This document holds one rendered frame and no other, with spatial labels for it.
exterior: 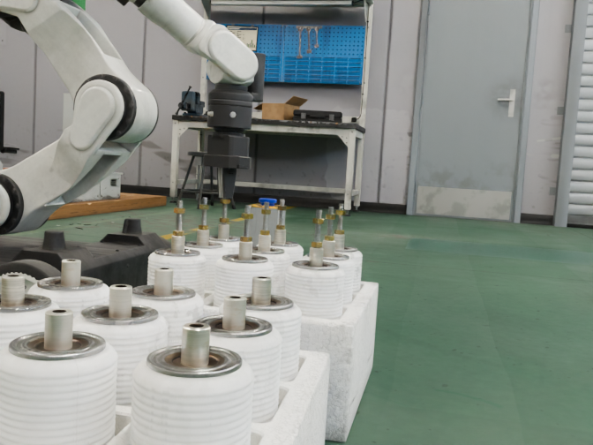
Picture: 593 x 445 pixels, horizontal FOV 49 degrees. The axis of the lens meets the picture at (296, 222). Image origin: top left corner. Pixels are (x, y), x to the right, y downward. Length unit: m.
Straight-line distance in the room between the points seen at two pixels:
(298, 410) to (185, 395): 0.18
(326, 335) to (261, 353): 0.38
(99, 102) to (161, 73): 5.33
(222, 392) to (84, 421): 0.12
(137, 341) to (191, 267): 0.45
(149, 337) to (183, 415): 0.17
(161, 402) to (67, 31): 1.15
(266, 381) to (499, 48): 5.73
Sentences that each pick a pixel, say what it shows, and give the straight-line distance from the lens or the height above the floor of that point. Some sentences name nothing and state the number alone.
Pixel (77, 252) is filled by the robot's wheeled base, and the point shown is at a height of 0.21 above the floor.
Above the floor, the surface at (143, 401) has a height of 0.23.
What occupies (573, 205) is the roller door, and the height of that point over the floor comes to 0.19.
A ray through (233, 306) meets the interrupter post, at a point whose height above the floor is 0.27.
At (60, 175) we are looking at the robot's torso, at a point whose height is 0.36.
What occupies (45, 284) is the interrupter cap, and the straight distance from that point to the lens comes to 0.83.
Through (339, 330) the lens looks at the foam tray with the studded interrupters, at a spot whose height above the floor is 0.17.
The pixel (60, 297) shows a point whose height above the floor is 0.24.
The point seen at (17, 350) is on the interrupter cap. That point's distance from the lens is 0.57.
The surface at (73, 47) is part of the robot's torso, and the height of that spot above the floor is 0.63.
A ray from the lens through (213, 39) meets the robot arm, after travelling 1.27.
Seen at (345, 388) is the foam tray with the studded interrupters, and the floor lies 0.08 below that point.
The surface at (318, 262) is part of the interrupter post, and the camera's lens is 1.05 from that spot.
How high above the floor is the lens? 0.41
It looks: 5 degrees down
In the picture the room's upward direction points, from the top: 3 degrees clockwise
